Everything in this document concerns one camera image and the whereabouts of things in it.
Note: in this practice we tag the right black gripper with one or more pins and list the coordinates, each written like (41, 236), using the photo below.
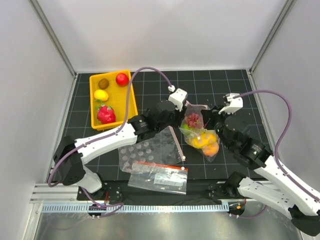
(209, 116)

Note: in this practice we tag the yellow mango toy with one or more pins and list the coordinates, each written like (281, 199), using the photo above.
(203, 140)

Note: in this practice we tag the red apple toy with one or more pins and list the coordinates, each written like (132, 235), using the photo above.
(122, 79)

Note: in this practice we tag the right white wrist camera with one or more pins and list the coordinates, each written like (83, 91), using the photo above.
(233, 103)

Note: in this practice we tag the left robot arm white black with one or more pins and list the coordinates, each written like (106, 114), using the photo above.
(71, 156)

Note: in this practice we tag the clear bag pink zipper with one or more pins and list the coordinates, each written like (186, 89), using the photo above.
(163, 149)

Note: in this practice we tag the pink polka dot zip bag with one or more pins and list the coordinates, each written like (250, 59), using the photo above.
(188, 134)

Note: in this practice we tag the dark red grapes toy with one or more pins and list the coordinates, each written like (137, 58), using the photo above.
(193, 121)

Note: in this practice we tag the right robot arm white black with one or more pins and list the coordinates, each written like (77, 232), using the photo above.
(293, 198)

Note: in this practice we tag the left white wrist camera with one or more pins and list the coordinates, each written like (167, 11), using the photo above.
(178, 98)

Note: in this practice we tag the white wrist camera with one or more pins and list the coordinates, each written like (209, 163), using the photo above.
(178, 98)
(233, 103)

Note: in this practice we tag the brown kiwi toy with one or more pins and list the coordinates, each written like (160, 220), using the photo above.
(103, 83)

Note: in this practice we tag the right aluminium frame post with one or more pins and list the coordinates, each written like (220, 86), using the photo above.
(284, 12)

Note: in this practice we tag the black grid cutting mat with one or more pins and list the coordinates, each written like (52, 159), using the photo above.
(204, 87)

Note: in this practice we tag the left aluminium frame post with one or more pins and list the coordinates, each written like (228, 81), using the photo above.
(52, 35)

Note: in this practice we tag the red dragon fruit toy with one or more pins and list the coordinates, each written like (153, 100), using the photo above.
(105, 114)

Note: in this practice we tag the clear bag orange zipper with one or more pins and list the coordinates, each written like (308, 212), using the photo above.
(159, 178)

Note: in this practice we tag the yellow lemon toy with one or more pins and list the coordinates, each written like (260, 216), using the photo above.
(101, 95)

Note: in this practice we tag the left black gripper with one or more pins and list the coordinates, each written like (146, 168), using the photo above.
(179, 116)

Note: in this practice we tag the yellow plastic tray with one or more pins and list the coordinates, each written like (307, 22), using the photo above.
(121, 99)

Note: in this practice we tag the aluminium frame post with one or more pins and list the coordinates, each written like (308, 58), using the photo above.
(52, 35)
(284, 12)

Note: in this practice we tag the orange peach toy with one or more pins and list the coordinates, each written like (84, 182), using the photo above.
(211, 149)

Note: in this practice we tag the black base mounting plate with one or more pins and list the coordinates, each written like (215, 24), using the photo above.
(199, 192)

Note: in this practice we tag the green lime toy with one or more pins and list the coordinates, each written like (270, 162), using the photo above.
(185, 126)

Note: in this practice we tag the slotted white cable duct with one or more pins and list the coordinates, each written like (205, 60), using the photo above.
(90, 208)

